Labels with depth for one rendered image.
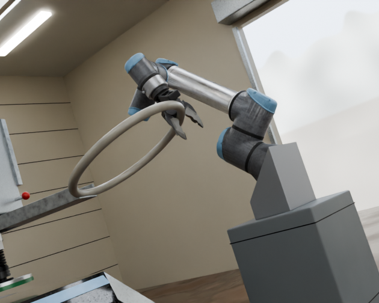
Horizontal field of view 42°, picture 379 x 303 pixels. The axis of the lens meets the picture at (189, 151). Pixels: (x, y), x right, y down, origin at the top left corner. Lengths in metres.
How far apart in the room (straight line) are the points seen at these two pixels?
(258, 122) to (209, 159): 4.96
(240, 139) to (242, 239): 0.42
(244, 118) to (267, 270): 0.64
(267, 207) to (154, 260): 6.20
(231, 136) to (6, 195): 0.95
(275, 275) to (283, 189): 0.33
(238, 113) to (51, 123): 6.79
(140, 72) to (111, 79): 6.48
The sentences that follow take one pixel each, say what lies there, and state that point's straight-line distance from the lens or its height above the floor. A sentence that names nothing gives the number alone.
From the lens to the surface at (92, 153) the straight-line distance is 1.50.
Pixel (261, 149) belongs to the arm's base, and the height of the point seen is 1.12.
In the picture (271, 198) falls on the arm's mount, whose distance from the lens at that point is 2.00.
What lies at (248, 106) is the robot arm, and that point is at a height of 1.31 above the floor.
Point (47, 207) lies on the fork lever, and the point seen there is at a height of 1.13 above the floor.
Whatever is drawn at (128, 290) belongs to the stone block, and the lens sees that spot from 1.64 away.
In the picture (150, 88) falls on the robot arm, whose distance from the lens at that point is 1.80.
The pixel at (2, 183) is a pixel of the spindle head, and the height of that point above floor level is 1.29.
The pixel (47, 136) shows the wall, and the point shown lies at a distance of 8.58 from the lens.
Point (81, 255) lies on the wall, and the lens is 8.37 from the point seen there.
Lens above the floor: 0.96
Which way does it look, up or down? 7 degrees up
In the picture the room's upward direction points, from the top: 18 degrees counter-clockwise
